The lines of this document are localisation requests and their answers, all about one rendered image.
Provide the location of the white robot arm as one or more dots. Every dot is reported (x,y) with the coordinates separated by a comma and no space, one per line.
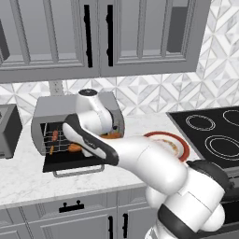
(149,158)

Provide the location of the orange baguette bread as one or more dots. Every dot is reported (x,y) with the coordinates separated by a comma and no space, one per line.
(74,147)

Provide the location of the black toaster oven door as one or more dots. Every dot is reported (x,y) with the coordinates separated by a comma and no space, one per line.
(67,160)

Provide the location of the grey toaster oven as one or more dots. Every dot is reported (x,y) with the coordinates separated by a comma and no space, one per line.
(53,107)

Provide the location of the grey base cupboard door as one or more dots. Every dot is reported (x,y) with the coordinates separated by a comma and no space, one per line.
(71,225)
(137,217)

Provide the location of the grey toaster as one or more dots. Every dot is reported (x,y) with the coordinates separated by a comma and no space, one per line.
(8,130)

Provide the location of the black oven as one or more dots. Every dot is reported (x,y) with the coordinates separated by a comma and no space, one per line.
(231,205)

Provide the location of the red rimmed white plate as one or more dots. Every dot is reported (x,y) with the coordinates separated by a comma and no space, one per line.
(183,146)

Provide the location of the grey drawer front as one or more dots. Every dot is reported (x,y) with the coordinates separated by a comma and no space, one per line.
(96,202)

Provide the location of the black hob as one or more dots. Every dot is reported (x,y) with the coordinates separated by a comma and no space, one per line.
(217,133)

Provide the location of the grey wall outlet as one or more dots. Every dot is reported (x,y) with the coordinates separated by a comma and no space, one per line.
(56,87)

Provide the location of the grey wall cupboard door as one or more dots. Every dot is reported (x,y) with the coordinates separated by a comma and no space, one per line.
(37,31)
(146,31)

